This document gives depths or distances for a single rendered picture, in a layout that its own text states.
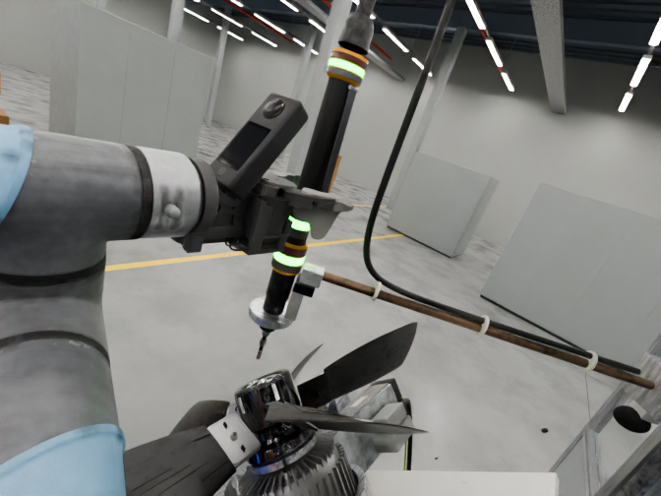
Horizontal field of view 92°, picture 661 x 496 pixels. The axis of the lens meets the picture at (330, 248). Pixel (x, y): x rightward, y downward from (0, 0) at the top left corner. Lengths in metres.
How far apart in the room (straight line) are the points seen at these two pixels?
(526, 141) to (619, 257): 7.54
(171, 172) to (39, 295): 0.12
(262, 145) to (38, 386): 0.23
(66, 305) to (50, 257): 0.03
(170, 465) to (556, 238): 5.58
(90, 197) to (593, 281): 5.82
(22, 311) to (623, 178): 12.54
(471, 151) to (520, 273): 7.78
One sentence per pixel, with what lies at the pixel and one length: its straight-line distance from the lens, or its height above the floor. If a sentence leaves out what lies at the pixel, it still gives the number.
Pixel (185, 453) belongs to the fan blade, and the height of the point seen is 1.19.
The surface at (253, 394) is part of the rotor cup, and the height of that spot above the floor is 1.24.
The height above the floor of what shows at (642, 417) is 1.49.
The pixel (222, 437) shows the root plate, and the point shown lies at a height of 1.18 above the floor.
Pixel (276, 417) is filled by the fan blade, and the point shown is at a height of 1.44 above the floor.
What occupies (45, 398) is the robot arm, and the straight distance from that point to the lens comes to 0.22.
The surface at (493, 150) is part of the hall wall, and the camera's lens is 12.86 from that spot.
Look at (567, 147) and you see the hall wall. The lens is 12.62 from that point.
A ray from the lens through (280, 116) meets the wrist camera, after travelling 0.34.
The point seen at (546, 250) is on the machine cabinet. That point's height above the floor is 1.15.
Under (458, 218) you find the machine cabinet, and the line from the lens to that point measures 7.60.
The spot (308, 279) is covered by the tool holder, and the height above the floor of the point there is 1.54.
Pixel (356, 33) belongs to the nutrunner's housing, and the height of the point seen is 1.84.
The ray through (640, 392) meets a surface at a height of 1.53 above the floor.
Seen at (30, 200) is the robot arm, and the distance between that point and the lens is 0.25.
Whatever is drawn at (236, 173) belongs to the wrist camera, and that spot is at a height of 1.67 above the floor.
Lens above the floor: 1.73
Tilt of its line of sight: 19 degrees down
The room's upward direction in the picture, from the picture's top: 19 degrees clockwise
